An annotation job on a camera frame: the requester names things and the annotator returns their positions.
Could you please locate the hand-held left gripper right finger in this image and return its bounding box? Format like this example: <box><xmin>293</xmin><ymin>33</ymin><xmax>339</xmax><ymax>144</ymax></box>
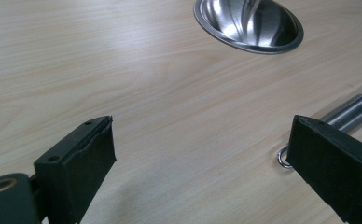
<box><xmin>285</xmin><ymin>114</ymin><xmax>362</xmax><ymax>224</ymax></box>

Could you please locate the steel utensil handle with ring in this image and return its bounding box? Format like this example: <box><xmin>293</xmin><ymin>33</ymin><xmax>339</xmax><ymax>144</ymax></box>
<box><xmin>276</xmin><ymin>84</ymin><xmax>362</xmax><ymax>170</ymax></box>

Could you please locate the stainless steel bowl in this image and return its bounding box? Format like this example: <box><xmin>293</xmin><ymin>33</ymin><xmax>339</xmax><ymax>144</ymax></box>
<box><xmin>193</xmin><ymin>0</ymin><xmax>305</xmax><ymax>55</ymax></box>

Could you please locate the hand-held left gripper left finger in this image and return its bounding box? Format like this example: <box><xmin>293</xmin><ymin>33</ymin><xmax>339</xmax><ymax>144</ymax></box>
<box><xmin>33</xmin><ymin>115</ymin><xmax>118</xmax><ymax>224</ymax></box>

